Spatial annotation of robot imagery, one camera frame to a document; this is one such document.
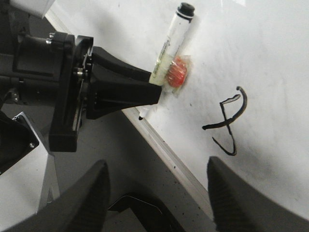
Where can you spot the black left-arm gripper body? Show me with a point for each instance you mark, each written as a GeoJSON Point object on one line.
{"type": "Point", "coordinates": [52, 71]}

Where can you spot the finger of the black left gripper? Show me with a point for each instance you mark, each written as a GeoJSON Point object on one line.
{"type": "Point", "coordinates": [110, 92]}
{"type": "Point", "coordinates": [108, 61]}

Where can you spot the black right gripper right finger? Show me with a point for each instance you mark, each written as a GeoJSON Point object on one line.
{"type": "Point", "coordinates": [238, 207]}

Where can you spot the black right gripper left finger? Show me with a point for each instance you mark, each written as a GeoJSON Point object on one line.
{"type": "Point", "coordinates": [81, 208]}

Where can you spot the white black whiteboard marker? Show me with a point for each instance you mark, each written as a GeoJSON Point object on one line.
{"type": "Point", "coordinates": [177, 30]}

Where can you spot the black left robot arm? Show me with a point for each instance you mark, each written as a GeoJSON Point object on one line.
{"type": "Point", "coordinates": [14, 19]}

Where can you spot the black bracket at bottom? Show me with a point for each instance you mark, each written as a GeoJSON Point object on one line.
{"type": "Point", "coordinates": [151, 212]}

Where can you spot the white whiteboard with aluminium frame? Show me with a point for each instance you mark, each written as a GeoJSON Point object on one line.
{"type": "Point", "coordinates": [245, 100]}

